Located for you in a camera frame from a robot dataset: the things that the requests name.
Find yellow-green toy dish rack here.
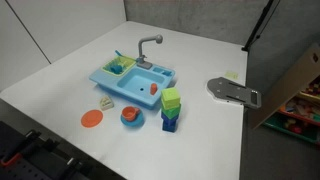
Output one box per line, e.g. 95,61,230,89
101,54,137,77

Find grey metal mounting plate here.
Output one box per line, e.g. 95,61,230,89
206,76,263,110

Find orange toy mug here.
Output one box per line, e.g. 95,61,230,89
121,105,141,122

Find black clamp mount rig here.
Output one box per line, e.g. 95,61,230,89
0,120,111,180

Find yellow sticky note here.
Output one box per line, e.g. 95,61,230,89
224,70,239,80

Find blue toy saucer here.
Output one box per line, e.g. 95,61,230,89
120,109,146,128

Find blue toy dishes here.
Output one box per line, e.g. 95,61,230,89
109,63,124,75

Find orange toy plate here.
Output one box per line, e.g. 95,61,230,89
80,109,104,129

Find small orange toy cup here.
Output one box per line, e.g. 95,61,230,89
149,82,158,96

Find colourful toy storage bins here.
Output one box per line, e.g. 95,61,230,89
263,76,320,144

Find grey toy faucet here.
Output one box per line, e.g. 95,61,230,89
135,34,164,70

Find light green stacking cube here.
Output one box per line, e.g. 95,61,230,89
160,87,181,110

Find black tripod pole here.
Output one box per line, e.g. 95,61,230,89
241,0,281,53

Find light blue toy sink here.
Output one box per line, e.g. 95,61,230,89
88,54,177,110

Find dark blue stacking cube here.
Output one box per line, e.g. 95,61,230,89
162,118,178,133

